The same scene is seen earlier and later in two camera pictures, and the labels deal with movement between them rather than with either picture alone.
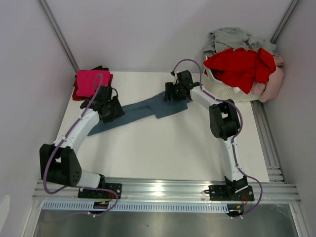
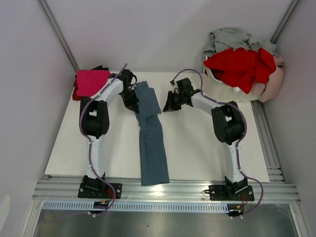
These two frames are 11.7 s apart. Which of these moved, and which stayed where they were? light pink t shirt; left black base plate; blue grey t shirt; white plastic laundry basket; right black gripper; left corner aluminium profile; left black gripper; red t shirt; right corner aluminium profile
Moved: right black gripper; left black gripper; blue grey t shirt
Stayed: right corner aluminium profile; white plastic laundry basket; left black base plate; left corner aluminium profile; red t shirt; light pink t shirt
